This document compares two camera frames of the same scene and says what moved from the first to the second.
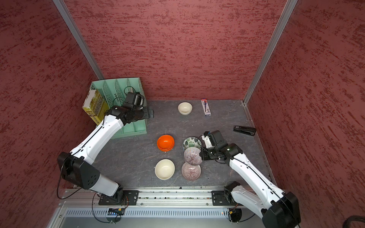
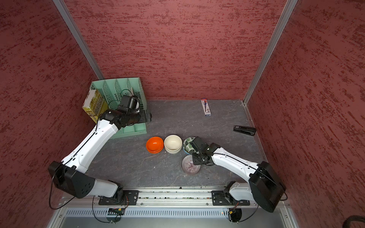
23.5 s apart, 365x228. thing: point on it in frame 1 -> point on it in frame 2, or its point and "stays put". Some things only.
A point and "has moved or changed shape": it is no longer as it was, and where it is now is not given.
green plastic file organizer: x=113 y=92 stays put
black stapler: x=248 y=130 stays put
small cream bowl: x=185 y=108 -> x=173 y=142
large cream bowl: x=164 y=169 -> x=173 y=147
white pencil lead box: x=206 y=107 stays put
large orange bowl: x=165 y=149 -> x=154 y=148
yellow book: x=95 y=106 stays put
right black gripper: x=203 y=153 -> x=196 y=162
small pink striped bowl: x=192 y=156 has moved or changed shape
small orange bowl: x=165 y=143 -> x=155 y=145
